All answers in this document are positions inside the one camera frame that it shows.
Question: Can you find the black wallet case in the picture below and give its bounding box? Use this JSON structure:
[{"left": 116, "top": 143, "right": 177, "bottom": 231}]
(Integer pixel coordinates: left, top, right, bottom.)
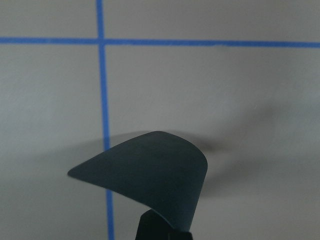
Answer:
[{"left": 67, "top": 131, "right": 208, "bottom": 232}]

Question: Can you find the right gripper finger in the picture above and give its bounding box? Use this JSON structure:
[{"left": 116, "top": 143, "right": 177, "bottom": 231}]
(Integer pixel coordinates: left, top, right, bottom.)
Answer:
[{"left": 135, "top": 209, "right": 193, "bottom": 240}]

